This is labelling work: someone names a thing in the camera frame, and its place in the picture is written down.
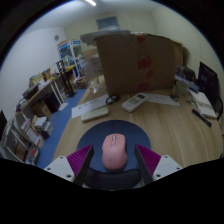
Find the blue framed display cabinet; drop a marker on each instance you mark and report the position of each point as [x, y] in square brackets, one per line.
[70, 56]

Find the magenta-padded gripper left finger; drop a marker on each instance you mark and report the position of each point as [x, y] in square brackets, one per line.
[61, 168]

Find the round wall clock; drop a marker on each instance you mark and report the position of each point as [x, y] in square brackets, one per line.
[56, 37]

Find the cluttered shelf unit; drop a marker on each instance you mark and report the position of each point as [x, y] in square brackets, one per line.
[23, 136]

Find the ceiling tube light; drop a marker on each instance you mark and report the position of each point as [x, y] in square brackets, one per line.
[90, 2]

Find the white open book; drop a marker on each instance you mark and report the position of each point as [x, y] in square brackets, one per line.
[204, 104]

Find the black office chair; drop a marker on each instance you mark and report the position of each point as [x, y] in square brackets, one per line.
[209, 81]

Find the black pen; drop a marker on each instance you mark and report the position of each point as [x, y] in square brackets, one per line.
[201, 117]

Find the frosted window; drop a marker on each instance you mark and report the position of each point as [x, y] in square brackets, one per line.
[107, 23]

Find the cluttered side desk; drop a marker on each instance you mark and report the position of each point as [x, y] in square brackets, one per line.
[43, 90]

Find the clear plastic jar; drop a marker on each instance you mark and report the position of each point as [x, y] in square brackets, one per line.
[90, 75]

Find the pink computer mouse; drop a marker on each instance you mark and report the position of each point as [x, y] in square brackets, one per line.
[114, 151]

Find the white printed paper sheet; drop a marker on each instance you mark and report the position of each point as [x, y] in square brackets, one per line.
[88, 106]

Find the large brown cardboard box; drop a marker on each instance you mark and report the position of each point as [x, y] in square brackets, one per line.
[133, 63]

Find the white slim remote control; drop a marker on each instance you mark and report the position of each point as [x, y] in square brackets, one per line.
[95, 114]

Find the round dark blue mouse pad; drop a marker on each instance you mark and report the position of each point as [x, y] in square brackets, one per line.
[113, 128]

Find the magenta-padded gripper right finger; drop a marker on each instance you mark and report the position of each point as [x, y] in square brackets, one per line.
[165, 166]

